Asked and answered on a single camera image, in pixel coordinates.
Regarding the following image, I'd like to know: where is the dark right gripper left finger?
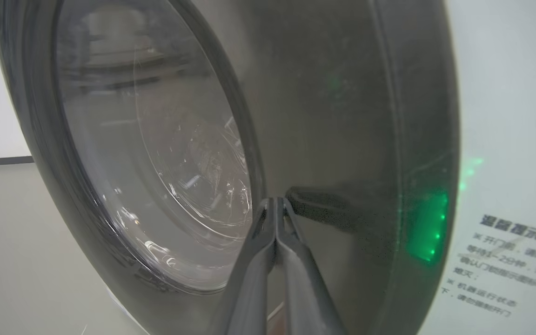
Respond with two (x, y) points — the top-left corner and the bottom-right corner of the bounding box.
(224, 198), (278, 335)

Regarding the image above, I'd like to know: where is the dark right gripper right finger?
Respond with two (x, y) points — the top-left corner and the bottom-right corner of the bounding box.
(275, 198), (348, 335)

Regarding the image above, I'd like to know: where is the black round glass washer door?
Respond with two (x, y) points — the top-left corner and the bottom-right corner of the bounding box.
(0, 0), (462, 335)

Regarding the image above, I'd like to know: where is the white front-load washing machine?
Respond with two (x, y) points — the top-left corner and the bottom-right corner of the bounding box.
(107, 0), (536, 335)

